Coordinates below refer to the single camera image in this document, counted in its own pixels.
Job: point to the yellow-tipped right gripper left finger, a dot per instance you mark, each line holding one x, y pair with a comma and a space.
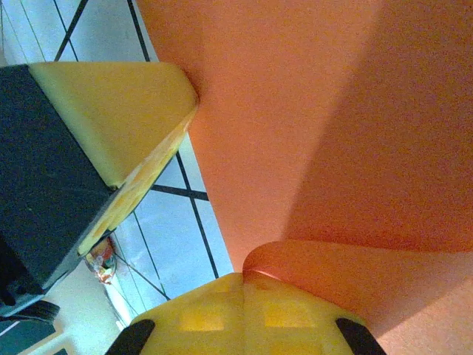
199, 325

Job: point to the colourful snack wrapper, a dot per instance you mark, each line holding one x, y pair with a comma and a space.
103, 262

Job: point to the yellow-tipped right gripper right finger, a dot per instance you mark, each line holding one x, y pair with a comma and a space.
288, 325

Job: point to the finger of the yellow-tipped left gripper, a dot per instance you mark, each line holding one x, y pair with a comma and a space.
148, 185
92, 111

